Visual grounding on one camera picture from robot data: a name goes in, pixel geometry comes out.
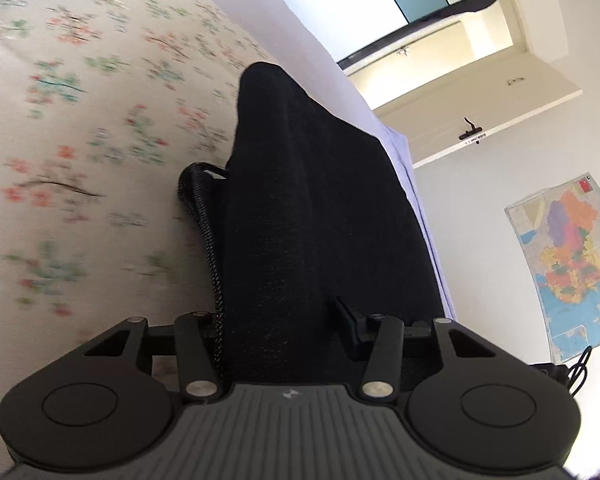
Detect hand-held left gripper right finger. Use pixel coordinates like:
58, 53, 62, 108
336, 297, 496, 402

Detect colourful wall map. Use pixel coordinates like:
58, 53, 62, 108
504, 172, 600, 365

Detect black cable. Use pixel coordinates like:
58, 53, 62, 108
530, 345, 594, 402

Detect dark denim pants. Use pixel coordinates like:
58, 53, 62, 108
177, 61, 444, 386

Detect cream door with black handle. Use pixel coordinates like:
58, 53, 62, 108
374, 50, 584, 170

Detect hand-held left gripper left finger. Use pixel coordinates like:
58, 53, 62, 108
82, 311, 220, 403

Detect floral bed sheet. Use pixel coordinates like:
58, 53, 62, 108
0, 0, 283, 461

